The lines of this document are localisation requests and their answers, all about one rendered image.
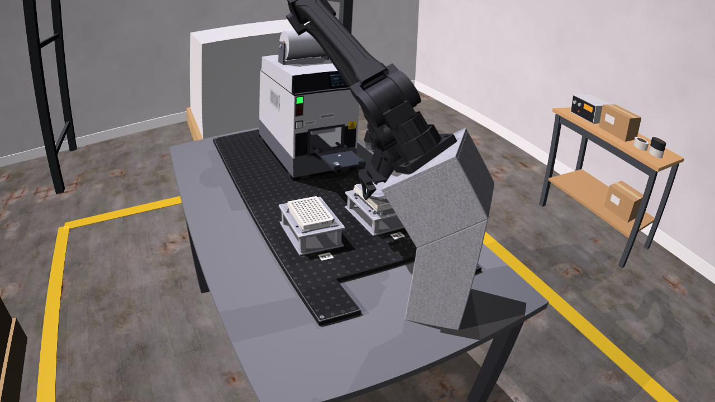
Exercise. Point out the white foil roll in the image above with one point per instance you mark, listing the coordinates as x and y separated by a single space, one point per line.
300 46

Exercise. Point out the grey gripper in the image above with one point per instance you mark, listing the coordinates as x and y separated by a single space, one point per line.
383 174

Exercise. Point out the white well plate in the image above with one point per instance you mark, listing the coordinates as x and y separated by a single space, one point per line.
371 203
310 213

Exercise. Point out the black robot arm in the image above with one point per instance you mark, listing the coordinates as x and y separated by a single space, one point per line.
386 95

